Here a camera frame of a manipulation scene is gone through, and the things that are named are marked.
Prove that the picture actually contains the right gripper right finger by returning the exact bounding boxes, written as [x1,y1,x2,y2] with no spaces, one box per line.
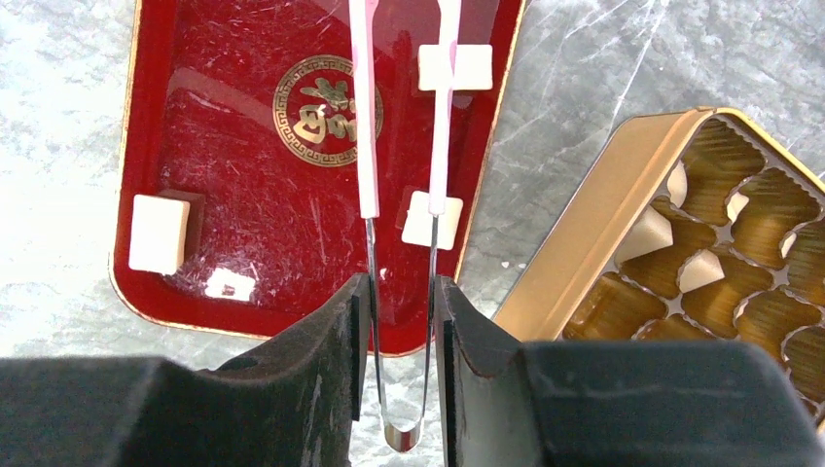
[435,277,824,466]

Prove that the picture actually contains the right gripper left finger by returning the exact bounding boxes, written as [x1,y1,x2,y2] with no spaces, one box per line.
[1,273,371,466]

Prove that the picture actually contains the pink metal tweezers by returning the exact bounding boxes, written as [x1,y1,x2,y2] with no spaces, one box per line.
[348,0,463,453]

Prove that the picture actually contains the square white chocolate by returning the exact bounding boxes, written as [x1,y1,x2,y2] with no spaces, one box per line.
[401,191,464,251]

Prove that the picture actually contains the square chocolate tray corner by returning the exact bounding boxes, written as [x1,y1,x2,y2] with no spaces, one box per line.
[128,195,191,275]

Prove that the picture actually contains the gold chocolate box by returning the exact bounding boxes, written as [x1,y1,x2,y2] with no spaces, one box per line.
[494,107,824,428]

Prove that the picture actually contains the rectangular chocolate near logo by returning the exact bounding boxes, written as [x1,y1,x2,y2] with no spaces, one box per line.
[417,44,493,91]

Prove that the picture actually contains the red rectangular tray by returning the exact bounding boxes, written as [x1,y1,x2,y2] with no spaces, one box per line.
[109,1,525,356]

